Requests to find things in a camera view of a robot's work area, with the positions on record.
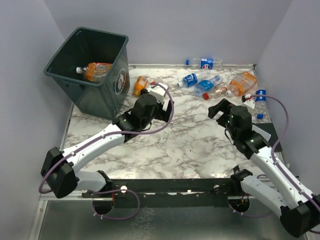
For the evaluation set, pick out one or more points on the light blue label bottle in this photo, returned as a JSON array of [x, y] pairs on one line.
[[204, 86]]

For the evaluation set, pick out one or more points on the clear bottle red print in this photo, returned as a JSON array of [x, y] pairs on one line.
[[217, 91]]

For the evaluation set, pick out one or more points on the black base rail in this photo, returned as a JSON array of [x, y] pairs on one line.
[[174, 193]]

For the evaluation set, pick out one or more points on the Pepsi bottle at back wall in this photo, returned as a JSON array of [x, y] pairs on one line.
[[204, 63]]

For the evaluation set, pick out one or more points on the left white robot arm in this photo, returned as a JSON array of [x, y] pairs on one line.
[[61, 170]]

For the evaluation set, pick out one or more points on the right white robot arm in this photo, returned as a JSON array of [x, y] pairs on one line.
[[297, 207]]

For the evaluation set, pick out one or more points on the grey rectangular box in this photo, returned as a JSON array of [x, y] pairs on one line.
[[262, 132]]

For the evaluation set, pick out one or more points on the large orange bottle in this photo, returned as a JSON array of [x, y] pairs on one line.
[[94, 72], [241, 84]]

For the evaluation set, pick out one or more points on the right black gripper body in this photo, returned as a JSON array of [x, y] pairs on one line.
[[224, 119]]

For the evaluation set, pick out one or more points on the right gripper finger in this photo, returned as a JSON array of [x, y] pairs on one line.
[[224, 104], [213, 110]]

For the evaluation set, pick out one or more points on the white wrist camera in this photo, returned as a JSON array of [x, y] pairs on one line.
[[158, 92], [248, 101]]

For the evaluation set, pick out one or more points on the clear bottle behind tea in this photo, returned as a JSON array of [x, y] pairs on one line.
[[155, 81]]

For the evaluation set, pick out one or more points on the Pepsi bottle edge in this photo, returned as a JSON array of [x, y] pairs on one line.
[[260, 103]]

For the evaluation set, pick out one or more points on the orange juice bottle left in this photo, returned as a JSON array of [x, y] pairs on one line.
[[140, 84]]

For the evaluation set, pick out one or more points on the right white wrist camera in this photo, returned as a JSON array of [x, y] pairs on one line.
[[248, 101]]

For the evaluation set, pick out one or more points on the dark green plastic bin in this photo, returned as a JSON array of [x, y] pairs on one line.
[[102, 99]]

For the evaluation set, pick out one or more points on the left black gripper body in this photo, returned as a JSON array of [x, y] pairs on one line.
[[162, 114]]

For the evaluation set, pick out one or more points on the blue label water bottle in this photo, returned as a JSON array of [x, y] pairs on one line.
[[193, 78]]

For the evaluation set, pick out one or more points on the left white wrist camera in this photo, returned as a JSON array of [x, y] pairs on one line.
[[158, 92]]

